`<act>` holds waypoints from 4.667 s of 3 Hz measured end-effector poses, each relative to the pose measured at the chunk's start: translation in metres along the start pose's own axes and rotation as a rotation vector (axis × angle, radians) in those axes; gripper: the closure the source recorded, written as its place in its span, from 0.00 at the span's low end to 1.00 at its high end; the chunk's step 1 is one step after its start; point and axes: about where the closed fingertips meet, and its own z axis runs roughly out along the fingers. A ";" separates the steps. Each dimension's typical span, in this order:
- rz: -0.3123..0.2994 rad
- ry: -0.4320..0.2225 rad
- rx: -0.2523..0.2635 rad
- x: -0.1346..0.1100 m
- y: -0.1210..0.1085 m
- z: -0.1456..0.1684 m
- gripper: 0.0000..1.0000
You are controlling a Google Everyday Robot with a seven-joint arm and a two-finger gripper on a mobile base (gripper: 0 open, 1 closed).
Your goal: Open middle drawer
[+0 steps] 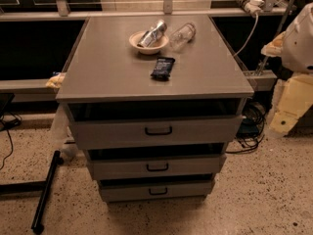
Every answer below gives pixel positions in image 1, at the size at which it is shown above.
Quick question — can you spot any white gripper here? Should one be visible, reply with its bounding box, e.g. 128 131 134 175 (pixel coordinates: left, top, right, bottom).
261 31 313 135

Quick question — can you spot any grey drawer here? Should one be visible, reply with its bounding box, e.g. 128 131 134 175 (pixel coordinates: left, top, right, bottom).
69 116 243 150
85 153 226 180
100 180 214 203

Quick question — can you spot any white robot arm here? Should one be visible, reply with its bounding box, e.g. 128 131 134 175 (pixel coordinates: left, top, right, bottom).
261 3 313 137

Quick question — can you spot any grey drawer cabinet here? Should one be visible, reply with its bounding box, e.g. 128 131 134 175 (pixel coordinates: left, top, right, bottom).
57 16 253 190

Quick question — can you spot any white power strip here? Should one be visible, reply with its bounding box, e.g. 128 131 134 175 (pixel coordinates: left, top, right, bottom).
235 0 264 17

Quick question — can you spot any clear plastic bottle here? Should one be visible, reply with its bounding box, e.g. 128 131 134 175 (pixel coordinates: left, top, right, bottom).
169 23 197 52

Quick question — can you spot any dark blue snack packet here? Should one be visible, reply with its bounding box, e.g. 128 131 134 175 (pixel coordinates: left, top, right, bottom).
151 57 175 80

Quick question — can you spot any beige ceramic bowl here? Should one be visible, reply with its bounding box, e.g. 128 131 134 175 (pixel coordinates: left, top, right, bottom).
129 31 169 55

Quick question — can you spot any silver can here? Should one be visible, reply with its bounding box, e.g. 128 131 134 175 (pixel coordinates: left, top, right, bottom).
137 20 167 48

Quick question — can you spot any yellow cloth rag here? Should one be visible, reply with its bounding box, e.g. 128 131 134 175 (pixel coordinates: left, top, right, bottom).
46 72 66 89

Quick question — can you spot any black metal stand leg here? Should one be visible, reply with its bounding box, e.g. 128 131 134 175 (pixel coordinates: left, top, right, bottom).
31 151 64 235

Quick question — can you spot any black cable bundle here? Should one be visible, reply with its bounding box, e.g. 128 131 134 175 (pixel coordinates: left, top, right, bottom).
225 101 268 155

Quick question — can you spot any white power cable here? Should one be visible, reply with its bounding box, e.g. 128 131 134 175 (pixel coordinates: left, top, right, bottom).
232 12 260 58

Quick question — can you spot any black floor cable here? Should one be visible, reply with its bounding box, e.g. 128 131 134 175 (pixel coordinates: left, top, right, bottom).
0 111 23 171

